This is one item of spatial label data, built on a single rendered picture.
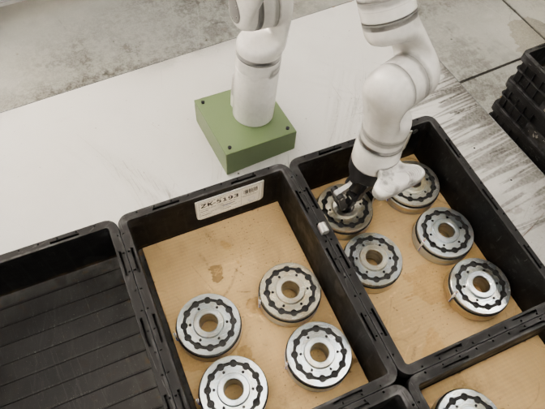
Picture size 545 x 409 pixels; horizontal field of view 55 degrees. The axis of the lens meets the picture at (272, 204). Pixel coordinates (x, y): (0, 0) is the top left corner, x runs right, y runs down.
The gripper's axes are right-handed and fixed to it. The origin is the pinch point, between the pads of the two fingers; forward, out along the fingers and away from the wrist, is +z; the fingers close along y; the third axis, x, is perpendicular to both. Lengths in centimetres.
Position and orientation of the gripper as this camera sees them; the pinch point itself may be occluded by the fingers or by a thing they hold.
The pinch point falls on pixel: (358, 202)
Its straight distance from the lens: 98.3
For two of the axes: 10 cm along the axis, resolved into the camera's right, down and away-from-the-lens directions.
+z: -0.5, 5.1, 8.6
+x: 5.0, 7.6, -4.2
